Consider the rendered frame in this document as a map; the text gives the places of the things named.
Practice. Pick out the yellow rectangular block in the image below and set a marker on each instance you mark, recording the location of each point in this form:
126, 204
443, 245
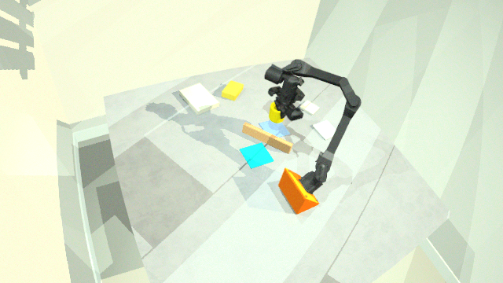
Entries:
232, 90

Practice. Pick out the yellow cup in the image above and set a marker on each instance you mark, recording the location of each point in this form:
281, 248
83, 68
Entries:
275, 115

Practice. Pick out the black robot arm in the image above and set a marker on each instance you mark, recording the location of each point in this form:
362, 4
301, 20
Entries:
313, 180

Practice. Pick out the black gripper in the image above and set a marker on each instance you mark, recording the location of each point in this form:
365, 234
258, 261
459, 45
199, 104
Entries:
284, 103

